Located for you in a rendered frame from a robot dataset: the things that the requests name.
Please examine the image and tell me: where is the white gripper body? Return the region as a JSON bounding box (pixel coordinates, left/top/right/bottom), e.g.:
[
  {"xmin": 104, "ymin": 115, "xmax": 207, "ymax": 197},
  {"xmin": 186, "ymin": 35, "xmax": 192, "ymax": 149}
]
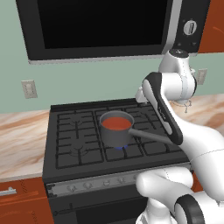
[{"xmin": 135, "ymin": 87, "xmax": 151, "ymax": 105}]

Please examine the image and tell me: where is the red marinara sauce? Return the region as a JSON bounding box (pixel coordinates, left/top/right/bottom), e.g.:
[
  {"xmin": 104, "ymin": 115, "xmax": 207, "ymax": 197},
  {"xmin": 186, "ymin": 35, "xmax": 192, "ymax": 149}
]
[{"xmin": 101, "ymin": 116, "xmax": 132, "ymax": 131}]

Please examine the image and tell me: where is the black stove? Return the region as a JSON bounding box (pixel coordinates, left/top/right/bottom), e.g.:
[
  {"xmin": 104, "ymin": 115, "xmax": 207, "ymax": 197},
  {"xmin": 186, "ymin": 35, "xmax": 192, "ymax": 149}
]
[{"xmin": 42, "ymin": 97, "xmax": 193, "ymax": 224}]

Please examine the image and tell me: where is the grey saucepan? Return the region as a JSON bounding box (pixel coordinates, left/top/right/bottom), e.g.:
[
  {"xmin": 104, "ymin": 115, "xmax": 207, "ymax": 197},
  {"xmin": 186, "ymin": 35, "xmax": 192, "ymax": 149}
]
[{"xmin": 99, "ymin": 110, "xmax": 178, "ymax": 149}]

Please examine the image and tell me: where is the blue burner flame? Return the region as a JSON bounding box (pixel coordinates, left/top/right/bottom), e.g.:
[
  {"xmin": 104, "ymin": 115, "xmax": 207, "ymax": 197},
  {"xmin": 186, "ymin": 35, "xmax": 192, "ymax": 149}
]
[{"xmin": 113, "ymin": 144, "xmax": 130, "ymax": 151}]

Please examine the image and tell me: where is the black microwave oven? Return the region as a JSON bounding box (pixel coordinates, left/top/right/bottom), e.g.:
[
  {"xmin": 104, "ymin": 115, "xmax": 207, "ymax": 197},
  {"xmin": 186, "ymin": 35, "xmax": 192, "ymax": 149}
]
[{"xmin": 16, "ymin": 0, "xmax": 212, "ymax": 66}]

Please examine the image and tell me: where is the silver microwave knob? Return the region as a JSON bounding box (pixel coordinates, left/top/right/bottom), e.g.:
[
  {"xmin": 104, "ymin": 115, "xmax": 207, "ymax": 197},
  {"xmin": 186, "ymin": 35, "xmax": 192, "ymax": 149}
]
[{"xmin": 183, "ymin": 19, "xmax": 199, "ymax": 37}]

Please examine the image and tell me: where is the orange base cupboard front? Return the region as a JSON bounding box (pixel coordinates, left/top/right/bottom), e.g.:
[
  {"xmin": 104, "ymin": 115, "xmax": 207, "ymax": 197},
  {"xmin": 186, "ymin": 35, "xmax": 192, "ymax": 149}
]
[{"xmin": 191, "ymin": 171, "xmax": 206, "ymax": 193}]

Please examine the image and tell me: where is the black oven door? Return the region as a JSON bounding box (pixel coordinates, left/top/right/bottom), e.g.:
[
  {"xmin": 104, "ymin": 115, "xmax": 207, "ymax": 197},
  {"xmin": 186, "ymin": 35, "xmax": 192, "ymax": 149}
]
[{"xmin": 47, "ymin": 187, "xmax": 151, "ymax": 224}]

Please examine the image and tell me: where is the orange drawer front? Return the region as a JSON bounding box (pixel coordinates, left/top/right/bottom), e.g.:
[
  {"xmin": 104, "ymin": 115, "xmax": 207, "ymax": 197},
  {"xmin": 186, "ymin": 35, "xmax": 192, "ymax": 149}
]
[{"xmin": 0, "ymin": 176, "xmax": 48, "ymax": 200}]

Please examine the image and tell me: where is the orange cupboard door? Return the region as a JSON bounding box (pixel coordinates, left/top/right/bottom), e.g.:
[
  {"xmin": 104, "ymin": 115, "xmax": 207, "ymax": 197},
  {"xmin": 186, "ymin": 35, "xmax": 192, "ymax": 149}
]
[{"xmin": 0, "ymin": 199, "xmax": 55, "ymax": 224}]

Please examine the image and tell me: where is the white wall socket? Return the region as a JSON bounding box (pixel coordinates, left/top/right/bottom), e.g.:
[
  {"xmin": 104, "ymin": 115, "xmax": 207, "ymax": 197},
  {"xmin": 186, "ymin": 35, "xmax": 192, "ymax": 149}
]
[
  {"xmin": 195, "ymin": 68, "xmax": 208, "ymax": 86},
  {"xmin": 20, "ymin": 79, "xmax": 39, "ymax": 100}
]

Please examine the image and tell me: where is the silver microwave door handle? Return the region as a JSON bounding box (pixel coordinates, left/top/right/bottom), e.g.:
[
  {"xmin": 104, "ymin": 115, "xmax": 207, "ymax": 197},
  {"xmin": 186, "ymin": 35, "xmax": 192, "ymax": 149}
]
[{"xmin": 161, "ymin": 0, "xmax": 184, "ymax": 56}]

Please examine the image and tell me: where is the orange wall cupboard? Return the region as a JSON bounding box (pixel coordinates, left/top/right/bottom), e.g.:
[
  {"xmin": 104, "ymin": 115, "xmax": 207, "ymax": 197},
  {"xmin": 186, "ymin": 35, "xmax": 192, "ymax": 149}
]
[{"xmin": 197, "ymin": 0, "xmax": 224, "ymax": 55}]

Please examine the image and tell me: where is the black oven door handle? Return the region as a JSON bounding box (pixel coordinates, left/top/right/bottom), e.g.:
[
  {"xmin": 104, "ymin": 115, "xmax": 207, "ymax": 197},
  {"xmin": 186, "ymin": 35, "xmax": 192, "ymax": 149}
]
[{"xmin": 52, "ymin": 199, "xmax": 147, "ymax": 218}]

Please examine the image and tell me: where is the silver drawer handle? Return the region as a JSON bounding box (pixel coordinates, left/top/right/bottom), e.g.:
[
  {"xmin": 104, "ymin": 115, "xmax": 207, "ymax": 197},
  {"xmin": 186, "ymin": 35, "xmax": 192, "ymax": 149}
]
[{"xmin": 0, "ymin": 186, "xmax": 18, "ymax": 197}]

